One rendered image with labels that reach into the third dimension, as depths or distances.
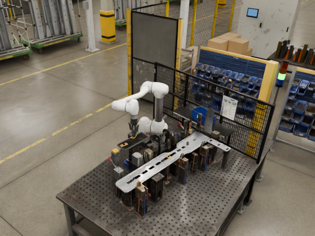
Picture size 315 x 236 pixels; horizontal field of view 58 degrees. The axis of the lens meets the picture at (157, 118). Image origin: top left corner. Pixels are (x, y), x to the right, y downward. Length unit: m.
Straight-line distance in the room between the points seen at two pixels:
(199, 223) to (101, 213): 0.99
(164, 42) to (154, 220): 3.48
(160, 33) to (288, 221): 3.72
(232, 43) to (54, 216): 5.84
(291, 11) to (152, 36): 5.02
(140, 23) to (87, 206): 3.74
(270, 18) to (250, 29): 0.69
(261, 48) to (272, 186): 5.97
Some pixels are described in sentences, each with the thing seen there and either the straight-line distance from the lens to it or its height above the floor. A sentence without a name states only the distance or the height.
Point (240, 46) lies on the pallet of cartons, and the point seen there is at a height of 0.96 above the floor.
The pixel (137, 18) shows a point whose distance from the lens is 5.82.
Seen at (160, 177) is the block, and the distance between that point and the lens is 2.96.
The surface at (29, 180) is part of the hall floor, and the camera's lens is 4.73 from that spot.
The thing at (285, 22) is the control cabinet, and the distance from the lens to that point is 9.58.
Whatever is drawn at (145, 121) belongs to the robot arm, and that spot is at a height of 1.07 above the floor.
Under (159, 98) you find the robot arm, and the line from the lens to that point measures 3.45.
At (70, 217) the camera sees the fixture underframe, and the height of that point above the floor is 0.39.
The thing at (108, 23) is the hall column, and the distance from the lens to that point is 10.66.
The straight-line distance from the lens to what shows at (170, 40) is 5.42.
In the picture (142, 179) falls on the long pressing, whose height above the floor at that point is 1.00.
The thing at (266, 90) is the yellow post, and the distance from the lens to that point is 3.48.
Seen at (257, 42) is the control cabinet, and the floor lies 0.57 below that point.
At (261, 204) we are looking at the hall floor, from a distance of 4.41.
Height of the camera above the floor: 3.03
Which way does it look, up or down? 31 degrees down
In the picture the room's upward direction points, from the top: 2 degrees clockwise
